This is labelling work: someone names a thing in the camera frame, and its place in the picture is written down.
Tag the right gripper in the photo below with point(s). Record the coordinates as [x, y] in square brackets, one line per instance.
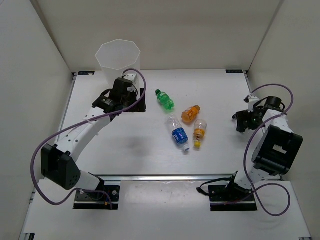
[241, 127]

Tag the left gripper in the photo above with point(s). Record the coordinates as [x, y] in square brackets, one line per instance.
[140, 108]

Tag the green plastic bottle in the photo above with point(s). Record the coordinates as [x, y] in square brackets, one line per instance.
[165, 101]

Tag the orange plastic bottle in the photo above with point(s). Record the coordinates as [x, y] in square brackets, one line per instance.
[190, 114]

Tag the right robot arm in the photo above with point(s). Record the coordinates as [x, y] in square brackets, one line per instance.
[278, 147]

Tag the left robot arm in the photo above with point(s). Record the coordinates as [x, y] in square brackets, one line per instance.
[58, 162]

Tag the white plastic bin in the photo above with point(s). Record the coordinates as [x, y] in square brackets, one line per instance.
[116, 56]

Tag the clear bottle yellow cap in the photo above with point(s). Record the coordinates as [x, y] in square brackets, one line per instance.
[199, 131]

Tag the clear bottle blue label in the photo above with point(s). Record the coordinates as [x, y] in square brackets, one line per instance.
[177, 131]

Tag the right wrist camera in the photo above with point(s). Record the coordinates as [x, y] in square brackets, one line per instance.
[251, 100]

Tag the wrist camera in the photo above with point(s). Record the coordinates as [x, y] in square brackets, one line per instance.
[251, 100]
[133, 77]

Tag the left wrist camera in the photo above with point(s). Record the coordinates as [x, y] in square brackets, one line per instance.
[133, 77]

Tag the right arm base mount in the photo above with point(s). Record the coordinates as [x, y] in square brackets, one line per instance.
[225, 195]

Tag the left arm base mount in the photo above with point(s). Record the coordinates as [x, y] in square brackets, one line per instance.
[99, 201]

